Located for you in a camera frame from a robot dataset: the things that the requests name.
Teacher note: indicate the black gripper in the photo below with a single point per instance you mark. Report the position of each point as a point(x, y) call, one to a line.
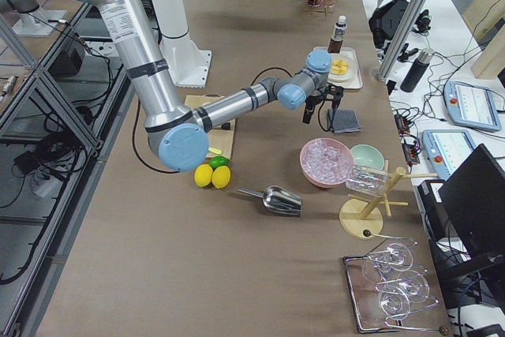
point(335, 94)

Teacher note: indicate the tea bottle on tray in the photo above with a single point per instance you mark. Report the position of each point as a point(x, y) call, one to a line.
point(337, 35)

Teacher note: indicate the wine glass front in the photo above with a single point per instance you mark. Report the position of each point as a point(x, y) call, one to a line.
point(398, 305)

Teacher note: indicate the pink bowl with ice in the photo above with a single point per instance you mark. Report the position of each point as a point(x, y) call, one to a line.
point(325, 162)

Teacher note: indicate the glass mug on tree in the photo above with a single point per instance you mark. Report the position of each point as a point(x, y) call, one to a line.
point(367, 180)

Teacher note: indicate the wine glass rear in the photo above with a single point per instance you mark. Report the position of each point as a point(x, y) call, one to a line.
point(388, 262)

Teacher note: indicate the yellow lemon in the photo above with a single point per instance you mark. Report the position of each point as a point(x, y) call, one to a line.
point(203, 175)
point(221, 177)

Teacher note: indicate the white round plate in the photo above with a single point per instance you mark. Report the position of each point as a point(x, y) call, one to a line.
point(351, 71)

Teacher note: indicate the metal scoop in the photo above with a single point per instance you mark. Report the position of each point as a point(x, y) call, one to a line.
point(277, 200)

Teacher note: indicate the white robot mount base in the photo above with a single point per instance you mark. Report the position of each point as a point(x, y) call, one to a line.
point(188, 65)

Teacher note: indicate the wine glass rack tray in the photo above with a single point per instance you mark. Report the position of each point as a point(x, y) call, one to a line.
point(364, 296)

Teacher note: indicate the black thermos bottle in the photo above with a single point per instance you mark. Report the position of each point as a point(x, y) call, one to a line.
point(417, 70)

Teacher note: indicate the yellow plastic knife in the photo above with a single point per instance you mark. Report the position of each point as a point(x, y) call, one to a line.
point(215, 151)

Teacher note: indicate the green bowl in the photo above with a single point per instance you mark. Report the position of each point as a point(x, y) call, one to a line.
point(367, 156)

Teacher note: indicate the cream rabbit tray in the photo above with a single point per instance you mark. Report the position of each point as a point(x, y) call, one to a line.
point(351, 79)

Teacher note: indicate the wine glass middle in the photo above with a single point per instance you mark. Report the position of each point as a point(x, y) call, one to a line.
point(411, 282)

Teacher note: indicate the wooden mug tree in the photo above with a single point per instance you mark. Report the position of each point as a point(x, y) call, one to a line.
point(361, 218)

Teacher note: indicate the grey folded cloth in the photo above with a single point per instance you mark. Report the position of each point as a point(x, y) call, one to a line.
point(342, 121)

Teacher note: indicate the black monitor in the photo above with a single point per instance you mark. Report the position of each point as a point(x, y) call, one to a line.
point(473, 197)

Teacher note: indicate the bamboo cutting board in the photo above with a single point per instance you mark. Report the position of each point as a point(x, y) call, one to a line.
point(220, 139)

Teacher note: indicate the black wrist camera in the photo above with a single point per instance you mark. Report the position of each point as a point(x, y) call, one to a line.
point(334, 93)

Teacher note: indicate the blue teach pendant tablet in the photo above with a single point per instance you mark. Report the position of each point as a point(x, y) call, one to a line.
point(471, 106)

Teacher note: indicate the green lime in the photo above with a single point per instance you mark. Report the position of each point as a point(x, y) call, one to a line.
point(218, 161)

